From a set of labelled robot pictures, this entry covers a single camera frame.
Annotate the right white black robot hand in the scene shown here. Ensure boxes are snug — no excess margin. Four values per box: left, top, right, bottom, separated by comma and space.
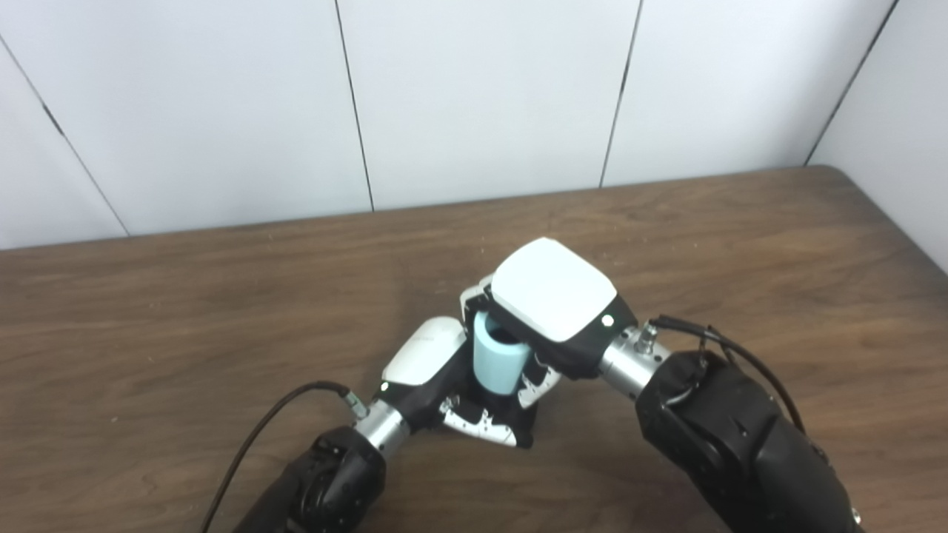
459, 237, 639, 410

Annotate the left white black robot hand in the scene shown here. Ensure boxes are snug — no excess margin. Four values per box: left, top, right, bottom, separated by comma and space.
378, 316, 519, 449

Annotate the light-blue hose piece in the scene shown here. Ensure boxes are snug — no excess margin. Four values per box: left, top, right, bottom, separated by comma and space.
473, 311, 533, 398

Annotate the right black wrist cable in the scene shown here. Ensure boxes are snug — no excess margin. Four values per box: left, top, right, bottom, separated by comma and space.
637, 315, 810, 439

